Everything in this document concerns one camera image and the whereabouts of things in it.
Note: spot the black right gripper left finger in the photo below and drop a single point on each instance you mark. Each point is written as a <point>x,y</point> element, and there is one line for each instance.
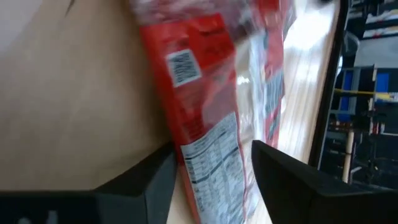
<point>93,208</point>

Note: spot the blue panel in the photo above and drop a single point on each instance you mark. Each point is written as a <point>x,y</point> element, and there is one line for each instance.
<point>382,82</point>

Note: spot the red popcorn bag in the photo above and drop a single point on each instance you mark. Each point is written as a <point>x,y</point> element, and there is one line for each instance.
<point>192,93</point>

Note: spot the beige post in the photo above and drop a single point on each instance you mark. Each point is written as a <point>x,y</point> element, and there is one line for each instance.
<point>348,155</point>

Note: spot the yellow bar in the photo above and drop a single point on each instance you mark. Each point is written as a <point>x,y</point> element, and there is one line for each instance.
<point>357,92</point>

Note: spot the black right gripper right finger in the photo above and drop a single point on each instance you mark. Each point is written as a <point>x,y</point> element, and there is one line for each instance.
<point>311,199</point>

